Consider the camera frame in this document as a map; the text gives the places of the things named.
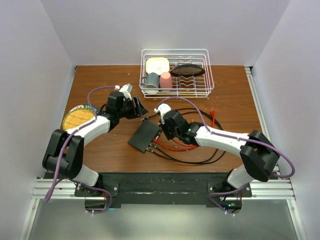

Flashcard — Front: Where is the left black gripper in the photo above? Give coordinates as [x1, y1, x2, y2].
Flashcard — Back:
[117, 96, 148, 120]

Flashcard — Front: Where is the black network switch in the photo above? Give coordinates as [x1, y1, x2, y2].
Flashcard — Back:
[128, 120, 161, 153]

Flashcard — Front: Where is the red ethernet cable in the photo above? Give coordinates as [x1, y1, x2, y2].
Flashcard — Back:
[152, 108, 217, 152]

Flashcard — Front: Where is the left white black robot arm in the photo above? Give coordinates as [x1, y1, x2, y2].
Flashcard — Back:
[42, 92, 148, 196]

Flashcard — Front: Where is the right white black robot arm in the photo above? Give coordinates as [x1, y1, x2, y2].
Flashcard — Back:
[154, 108, 280, 197]

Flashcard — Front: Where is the grey mug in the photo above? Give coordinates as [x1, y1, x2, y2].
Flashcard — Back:
[140, 72, 160, 89]

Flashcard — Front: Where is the pink cup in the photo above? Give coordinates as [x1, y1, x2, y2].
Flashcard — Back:
[159, 72, 173, 91]

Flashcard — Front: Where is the cream square plate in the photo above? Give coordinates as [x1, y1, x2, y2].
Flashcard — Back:
[145, 57, 170, 75]

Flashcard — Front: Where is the round yellow green coaster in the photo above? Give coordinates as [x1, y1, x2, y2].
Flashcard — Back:
[61, 104, 95, 131]

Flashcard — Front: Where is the dark brown oval bowl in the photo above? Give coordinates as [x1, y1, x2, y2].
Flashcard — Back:
[170, 64, 206, 78]

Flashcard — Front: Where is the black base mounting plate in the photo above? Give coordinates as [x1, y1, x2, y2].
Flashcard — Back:
[74, 171, 281, 213]

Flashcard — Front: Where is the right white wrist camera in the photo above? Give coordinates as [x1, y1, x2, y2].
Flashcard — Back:
[154, 103, 172, 125]

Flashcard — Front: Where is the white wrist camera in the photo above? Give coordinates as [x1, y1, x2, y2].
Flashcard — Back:
[114, 83, 133, 100]
[154, 103, 172, 125]

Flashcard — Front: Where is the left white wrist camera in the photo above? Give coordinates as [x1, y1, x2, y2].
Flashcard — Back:
[114, 83, 133, 100]

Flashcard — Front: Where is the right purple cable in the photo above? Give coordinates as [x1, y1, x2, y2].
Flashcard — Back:
[154, 96, 296, 217]

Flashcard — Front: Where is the purple cable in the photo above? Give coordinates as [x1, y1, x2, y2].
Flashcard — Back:
[154, 96, 296, 217]
[43, 85, 119, 215]

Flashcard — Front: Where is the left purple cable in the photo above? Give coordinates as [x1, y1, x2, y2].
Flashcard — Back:
[43, 85, 119, 215]

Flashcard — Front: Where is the white wire dish rack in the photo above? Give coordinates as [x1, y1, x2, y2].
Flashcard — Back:
[139, 48, 215, 98]

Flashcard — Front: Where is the aluminium frame rail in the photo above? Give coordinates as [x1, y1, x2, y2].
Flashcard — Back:
[18, 66, 307, 240]

